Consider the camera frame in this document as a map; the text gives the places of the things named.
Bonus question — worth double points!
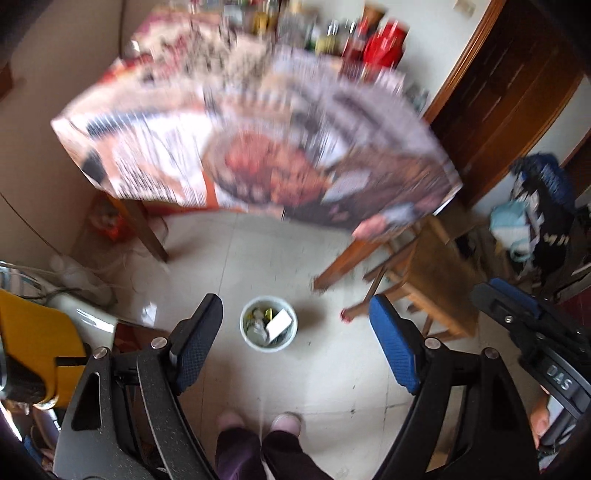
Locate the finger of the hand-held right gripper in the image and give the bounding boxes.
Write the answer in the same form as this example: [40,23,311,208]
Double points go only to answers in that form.
[488,277,543,306]
[471,282,543,334]

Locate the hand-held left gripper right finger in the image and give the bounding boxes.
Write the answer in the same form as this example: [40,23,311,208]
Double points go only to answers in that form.
[368,295,541,480]

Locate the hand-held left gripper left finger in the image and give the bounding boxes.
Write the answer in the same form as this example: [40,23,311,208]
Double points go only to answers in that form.
[53,293,225,480]

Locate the white plastic basin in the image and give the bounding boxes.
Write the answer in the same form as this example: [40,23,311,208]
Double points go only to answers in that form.
[239,296,298,354]

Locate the white carton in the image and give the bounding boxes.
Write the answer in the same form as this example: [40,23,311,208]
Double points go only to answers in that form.
[267,308,293,337]

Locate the person's right hand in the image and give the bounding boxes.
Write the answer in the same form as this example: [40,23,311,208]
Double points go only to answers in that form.
[529,397,552,439]

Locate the black bag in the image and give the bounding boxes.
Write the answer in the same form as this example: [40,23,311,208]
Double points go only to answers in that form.
[508,185,591,287]

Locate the wooden chair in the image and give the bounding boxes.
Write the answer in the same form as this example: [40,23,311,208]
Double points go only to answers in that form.
[342,215,485,342]

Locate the pink slipper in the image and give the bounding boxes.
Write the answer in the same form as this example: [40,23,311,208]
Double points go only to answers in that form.
[271,414,305,435]

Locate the dark purple pants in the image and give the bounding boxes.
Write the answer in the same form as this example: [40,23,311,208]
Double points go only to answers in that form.
[215,427,335,480]

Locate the orange red plastic bag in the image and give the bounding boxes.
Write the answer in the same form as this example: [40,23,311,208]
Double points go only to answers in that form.
[90,203,127,243]

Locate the yellow bag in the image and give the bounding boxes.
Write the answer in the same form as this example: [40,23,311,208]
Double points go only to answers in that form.
[0,288,90,409]

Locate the dark wooden door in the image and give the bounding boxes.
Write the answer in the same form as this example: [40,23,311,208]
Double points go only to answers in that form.
[422,0,585,208]

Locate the printed tablecloth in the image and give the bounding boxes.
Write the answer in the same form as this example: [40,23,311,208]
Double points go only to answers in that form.
[51,9,464,232]

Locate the red thermos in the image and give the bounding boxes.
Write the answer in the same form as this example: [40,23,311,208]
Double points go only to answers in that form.
[365,21,409,70]

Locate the red sauce bottle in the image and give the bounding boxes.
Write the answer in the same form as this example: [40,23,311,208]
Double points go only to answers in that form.
[344,32,368,65]

